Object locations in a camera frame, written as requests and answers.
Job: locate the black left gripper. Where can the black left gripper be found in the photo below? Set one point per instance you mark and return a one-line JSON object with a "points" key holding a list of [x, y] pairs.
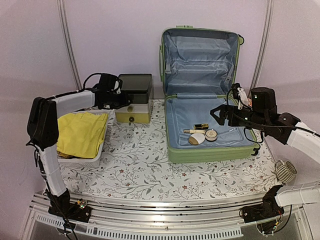
{"points": [[126, 102]]}

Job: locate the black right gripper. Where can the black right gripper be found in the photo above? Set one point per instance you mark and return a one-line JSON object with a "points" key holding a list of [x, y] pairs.
{"points": [[227, 110]]}

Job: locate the drawer cabinet with dark top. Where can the drawer cabinet with dark top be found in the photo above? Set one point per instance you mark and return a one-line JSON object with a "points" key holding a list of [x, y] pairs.
{"points": [[139, 87]]}

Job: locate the green hard-shell suitcase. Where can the green hard-shell suitcase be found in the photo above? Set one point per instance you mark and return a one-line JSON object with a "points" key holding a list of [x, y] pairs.
{"points": [[197, 68]]}

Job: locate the white plastic mesh basket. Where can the white plastic mesh basket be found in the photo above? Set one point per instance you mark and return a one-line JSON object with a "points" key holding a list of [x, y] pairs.
{"points": [[80, 150]]}

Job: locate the plain yellow garment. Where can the plain yellow garment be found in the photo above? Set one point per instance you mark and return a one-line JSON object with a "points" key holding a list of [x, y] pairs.
{"points": [[82, 134]]}

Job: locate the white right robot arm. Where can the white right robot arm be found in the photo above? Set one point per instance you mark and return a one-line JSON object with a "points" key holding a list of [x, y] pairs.
{"points": [[273, 202]]}

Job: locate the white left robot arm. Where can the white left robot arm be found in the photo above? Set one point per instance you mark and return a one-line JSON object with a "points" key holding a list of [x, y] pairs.
{"points": [[42, 128]]}

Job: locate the black gold lipstick tube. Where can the black gold lipstick tube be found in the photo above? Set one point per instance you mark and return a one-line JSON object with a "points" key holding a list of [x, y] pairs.
{"points": [[201, 126]]}

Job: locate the round cream compact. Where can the round cream compact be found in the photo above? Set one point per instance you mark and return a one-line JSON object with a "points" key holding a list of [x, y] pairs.
{"points": [[211, 135]]}

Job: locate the beige oval compact case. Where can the beige oval compact case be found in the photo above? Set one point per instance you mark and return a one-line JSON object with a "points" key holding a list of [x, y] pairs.
{"points": [[196, 139]]}

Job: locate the slim gold cosmetic pencil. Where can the slim gold cosmetic pencil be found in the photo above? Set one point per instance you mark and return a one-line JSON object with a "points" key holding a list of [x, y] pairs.
{"points": [[194, 131]]}

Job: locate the floral white tablecloth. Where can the floral white tablecloth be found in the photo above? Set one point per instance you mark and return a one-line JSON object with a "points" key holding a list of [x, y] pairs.
{"points": [[134, 165]]}

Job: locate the aluminium front rail frame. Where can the aluminium front rail frame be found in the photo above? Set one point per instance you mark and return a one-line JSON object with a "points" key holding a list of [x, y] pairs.
{"points": [[131, 219]]}

